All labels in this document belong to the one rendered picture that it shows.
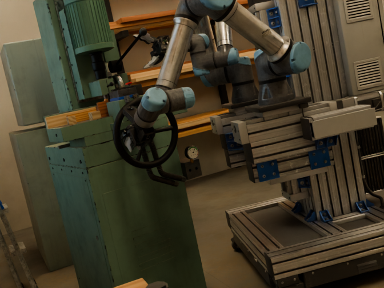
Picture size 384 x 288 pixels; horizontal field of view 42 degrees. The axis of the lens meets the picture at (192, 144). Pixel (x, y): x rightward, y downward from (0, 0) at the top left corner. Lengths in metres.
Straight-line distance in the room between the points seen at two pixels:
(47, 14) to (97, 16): 0.32
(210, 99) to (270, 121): 3.07
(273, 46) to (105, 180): 0.88
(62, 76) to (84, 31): 0.31
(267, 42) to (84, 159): 0.87
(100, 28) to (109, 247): 0.95
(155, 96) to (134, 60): 3.23
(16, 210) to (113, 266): 2.55
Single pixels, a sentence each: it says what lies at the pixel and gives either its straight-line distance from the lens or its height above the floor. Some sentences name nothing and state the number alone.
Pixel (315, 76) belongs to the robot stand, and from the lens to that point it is 2.35.
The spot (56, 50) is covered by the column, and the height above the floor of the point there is 1.24.
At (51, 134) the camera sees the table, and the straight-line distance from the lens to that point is 2.25.
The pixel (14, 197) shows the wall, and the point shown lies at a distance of 4.68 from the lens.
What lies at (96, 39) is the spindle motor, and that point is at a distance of 2.28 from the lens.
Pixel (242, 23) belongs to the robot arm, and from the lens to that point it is 1.88.
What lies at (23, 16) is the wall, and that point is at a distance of 4.73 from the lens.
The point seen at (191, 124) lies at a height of 0.58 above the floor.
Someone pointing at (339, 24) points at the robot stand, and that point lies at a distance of 2.38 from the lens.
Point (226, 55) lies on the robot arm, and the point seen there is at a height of 1.06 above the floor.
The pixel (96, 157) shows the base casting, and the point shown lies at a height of 0.75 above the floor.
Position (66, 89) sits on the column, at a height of 1.06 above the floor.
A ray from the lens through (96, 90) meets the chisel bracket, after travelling 2.34.
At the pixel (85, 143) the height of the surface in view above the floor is 0.81.
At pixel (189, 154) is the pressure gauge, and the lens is 2.27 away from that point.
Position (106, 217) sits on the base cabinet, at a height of 0.49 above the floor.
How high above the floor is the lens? 0.99
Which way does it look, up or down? 7 degrees down
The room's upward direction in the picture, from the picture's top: 12 degrees counter-clockwise
